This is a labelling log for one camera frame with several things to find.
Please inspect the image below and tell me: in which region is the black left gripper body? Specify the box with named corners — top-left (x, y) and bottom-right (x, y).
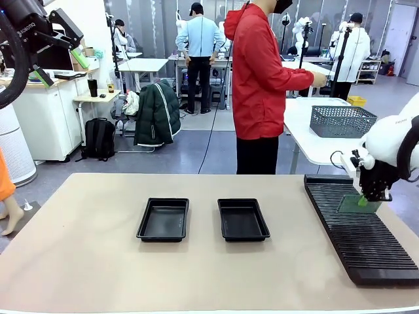
top-left (0, 0), bottom-right (54, 62)

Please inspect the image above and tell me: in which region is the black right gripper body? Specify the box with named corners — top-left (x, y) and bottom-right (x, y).
top-left (358, 160), bottom-right (402, 202)

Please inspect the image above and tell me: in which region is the black ESD tray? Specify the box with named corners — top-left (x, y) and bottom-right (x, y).
top-left (217, 198), bottom-right (271, 243)
top-left (136, 197), bottom-right (190, 243)

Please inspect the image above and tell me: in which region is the red-sleeved right forearm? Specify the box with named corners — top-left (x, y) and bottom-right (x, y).
top-left (281, 63), bottom-right (316, 89)

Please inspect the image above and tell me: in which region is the black computer monitor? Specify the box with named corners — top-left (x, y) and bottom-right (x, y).
top-left (35, 45), bottom-right (75, 72)

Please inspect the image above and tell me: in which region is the black keyboard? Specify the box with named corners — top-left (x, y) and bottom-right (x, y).
top-left (54, 71), bottom-right (88, 80)

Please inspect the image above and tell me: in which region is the black slotted board rack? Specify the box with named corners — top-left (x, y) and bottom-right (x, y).
top-left (303, 174), bottom-right (419, 287)

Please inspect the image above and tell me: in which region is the white cabinet with wood top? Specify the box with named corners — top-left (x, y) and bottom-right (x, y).
top-left (12, 77), bottom-right (88, 163)

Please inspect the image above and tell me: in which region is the person in white hoodie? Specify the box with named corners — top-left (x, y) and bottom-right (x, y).
top-left (114, 18), bottom-right (137, 54)

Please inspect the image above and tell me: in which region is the small light wood desk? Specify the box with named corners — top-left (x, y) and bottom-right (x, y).
top-left (72, 90), bottom-right (122, 147)

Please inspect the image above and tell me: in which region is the grey mesh basket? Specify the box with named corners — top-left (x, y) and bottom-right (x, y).
top-left (309, 105), bottom-right (378, 139)

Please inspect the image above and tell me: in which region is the white background desk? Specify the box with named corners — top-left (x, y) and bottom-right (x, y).
top-left (117, 58), bottom-right (170, 93)

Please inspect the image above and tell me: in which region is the white cylindrical air purifier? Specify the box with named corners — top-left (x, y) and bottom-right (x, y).
top-left (0, 86), bottom-right (37, 188)

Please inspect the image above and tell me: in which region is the black backpack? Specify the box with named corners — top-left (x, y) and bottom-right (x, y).
top-left (75, 117), bottom-right (116, 162)

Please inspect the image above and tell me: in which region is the white side table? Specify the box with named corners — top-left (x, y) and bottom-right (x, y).
top-left (283, 97), bottom-right (371, 166)

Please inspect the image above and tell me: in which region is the white cloth on chair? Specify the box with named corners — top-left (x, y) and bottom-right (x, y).
top-left (123, 90), bottom-right (141, 116)

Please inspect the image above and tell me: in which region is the white storage shelf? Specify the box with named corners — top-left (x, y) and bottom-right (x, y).
top-left (355, 58), bottom-right (382, 85)

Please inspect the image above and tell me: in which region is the orange garment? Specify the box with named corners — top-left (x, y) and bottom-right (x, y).
top-left (0, 147), bottom-right (16, 202)

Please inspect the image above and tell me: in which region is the dark green padded jacket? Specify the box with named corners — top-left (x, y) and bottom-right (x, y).
top-left (133, 80), bottom-right (182, 147)

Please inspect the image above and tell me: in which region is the black tripod stand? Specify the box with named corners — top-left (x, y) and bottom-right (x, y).
top-left (330, 26), bottom-right (354, 98)

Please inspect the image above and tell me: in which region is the person in white coat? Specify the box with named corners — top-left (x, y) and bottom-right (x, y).
top-left (330, 12), bottom-right (371, 98)

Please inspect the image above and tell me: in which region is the person in light blue shirt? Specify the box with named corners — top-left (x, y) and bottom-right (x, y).
top-left (175, 2), bottom-right (227, 114)

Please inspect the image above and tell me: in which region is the mannequin leg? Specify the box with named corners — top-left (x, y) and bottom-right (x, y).
top-left (0, 199), bottom-right (26, 237)

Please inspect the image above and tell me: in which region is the person in red jacket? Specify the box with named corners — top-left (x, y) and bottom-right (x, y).
top-left (224, 0), bottom-right (317, 175)

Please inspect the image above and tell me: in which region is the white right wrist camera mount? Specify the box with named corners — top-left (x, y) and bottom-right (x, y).
top-left (340, 149), bottom-right (374, 194)

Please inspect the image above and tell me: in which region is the black left arm cable sleeve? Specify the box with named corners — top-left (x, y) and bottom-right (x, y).
top-left (0, 12), bottom-right (32, 111)

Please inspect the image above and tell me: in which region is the black arm cable sleeve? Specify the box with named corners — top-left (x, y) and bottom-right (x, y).
top-left (0, 12), bottom-right (32, 111)
top-left (394, 114), bottom-right (419, 183)

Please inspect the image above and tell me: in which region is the black right arm cable sleeve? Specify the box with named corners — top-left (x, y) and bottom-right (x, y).
top-left (394, 114), bottom-right (419, 183)

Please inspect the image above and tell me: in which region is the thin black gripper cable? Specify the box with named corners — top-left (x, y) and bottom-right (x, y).
top-left (329, 150), bottom-right (348, 170)

